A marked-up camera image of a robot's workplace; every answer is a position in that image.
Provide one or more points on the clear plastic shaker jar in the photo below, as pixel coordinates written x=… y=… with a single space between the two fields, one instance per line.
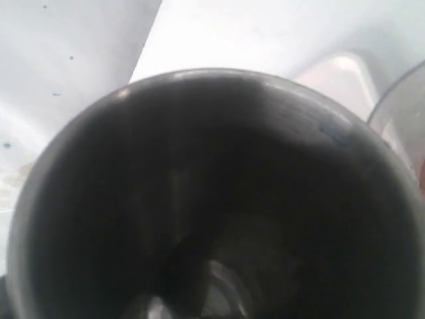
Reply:
x=398 y=118

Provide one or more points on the white backdrop sheet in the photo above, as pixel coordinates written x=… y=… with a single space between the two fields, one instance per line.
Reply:
x=57 y=57

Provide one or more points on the white rectangular tray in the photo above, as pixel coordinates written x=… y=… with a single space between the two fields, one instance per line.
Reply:
x=346 y=78

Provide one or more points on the stainless steel cup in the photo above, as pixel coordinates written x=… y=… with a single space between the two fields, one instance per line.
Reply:
x=216 y=193

